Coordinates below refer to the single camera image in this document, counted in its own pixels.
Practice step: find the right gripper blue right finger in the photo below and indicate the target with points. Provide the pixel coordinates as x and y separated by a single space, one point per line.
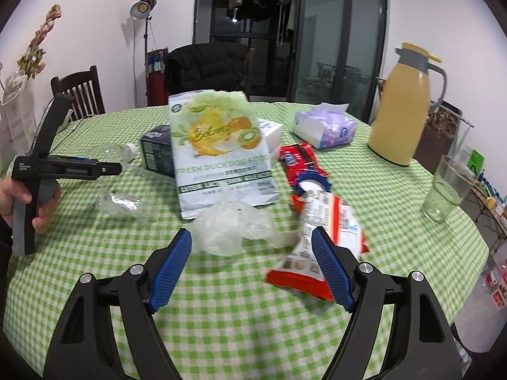
337 265

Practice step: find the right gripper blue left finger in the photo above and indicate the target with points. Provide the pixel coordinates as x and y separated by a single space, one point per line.
165 267

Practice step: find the red white snack bag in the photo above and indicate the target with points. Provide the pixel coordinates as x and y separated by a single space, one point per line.
326 221

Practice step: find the person's left hand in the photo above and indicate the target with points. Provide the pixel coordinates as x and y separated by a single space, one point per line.
14 190

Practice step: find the clear vase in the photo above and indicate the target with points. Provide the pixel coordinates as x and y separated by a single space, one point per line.
18 123

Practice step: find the clear crumpled plastic bag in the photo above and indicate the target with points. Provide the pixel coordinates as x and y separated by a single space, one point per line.
221 229

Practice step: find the green checkered tablecloth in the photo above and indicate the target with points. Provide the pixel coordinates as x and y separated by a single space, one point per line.
224 321

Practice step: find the clear crumpled wrapper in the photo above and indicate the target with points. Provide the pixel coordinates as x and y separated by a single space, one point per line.
121 205

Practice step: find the red blue snack wrapper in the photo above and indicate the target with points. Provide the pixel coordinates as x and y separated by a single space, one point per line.
302 170

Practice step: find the crushed clear plastic bottle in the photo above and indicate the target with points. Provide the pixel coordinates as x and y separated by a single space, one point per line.
113 152

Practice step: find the dark wooden chair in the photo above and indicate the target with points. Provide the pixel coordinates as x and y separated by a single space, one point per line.
84 87

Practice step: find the artificial flower branch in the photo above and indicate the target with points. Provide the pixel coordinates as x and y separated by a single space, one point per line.
31 62

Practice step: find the dark cardboard box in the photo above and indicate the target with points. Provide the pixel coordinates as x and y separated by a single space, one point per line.
157 150

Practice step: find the purple tissue pack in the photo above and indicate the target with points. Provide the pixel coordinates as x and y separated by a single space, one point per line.
325 126

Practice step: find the dog food bag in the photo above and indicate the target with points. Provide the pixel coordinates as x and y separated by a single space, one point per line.
216 137

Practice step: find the white cardboard box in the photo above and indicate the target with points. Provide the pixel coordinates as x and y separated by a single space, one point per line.
272 132

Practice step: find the red standing bag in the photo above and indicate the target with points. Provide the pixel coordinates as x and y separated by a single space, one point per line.
156 91

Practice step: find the clear drinking glass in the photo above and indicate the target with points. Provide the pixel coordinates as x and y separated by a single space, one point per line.
451 183

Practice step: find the yellow thermos jug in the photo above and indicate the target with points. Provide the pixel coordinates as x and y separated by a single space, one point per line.
405 104

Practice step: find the large water bottle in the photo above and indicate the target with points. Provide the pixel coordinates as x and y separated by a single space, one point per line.
490 281

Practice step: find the folding camp table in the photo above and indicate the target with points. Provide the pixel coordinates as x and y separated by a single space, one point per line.
488 216

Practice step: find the green box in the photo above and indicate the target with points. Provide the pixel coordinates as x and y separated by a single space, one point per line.
476 162

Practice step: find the red white carton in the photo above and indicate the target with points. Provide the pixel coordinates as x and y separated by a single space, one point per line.
499 292

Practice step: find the brown cabinet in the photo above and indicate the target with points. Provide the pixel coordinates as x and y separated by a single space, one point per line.
438 137

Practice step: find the studio floor lamp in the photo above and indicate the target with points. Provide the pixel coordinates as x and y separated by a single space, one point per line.
141 14

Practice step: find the black jacket on chair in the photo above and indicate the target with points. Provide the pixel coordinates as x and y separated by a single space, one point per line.
220 66

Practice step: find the dark glass sliding door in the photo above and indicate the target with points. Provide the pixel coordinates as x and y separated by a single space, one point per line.
304 51

